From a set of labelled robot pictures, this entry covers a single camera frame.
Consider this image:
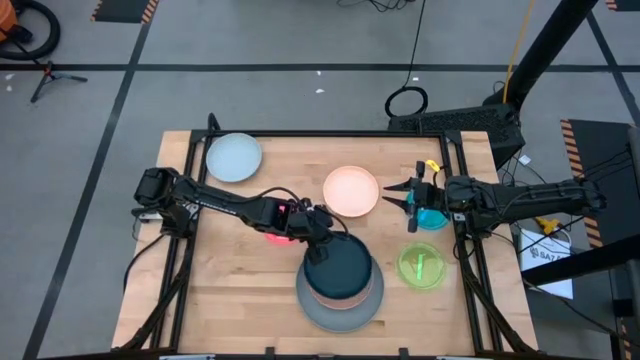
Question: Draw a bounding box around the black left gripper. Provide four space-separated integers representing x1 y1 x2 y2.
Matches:
289 203 336 267

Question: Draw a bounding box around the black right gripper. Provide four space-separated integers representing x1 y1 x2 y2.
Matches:
381 160 449 234

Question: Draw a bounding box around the dark teal plastic plate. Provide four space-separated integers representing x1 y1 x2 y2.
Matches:
302 231 374 301

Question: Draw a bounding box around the teal translucent plastic plate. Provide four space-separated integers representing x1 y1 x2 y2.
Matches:
405 191 452 233

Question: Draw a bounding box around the pink translucent plastic plate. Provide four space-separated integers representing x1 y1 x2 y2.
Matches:
264 231 302 247

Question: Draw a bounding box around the cream peach plastic plate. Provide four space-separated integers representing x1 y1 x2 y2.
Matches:
322 165 380 219

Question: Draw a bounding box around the salmon pink plastic plate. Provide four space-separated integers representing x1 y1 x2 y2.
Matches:
306 277 375 312

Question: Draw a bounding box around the light blue-grey plastic plate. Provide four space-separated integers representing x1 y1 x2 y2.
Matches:
205 132 263 184

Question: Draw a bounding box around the large grey plastic plate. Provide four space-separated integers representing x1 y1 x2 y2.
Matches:
295 254 386 334

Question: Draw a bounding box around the yellow clamp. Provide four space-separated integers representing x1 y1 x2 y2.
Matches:
535 216 562 236

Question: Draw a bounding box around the white printed paper sign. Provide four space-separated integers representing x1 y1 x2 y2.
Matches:
518 227 576 301

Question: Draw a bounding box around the black horizontal beam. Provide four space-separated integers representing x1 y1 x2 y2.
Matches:
520 246 640 287

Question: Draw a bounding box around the black diagonal pole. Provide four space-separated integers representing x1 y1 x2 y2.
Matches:
498 0 600 109

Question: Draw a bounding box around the hazard striped black platform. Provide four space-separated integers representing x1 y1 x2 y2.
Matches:
559 118 640 250

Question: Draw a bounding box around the black tripod stand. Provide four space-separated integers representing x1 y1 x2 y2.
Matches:
30 60 89 104

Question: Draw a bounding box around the orange vacuum cleaner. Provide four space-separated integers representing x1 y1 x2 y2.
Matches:
0 0 18 45

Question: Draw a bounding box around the black aluminium table frame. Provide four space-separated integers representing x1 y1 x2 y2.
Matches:
119 112 539 359

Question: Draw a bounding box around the black coiled floor cable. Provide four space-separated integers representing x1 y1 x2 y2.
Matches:
383 0 430 120

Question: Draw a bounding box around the yellow cable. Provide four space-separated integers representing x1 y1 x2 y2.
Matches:
501 0 537 105

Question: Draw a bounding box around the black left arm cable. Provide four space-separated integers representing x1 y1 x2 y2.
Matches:
122 230 167 295

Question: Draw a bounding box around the black cable tangle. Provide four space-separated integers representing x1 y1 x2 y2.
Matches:
336 0 417 14

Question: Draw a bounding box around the black vacuum hose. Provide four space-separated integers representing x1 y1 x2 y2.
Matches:
0 0 62 62

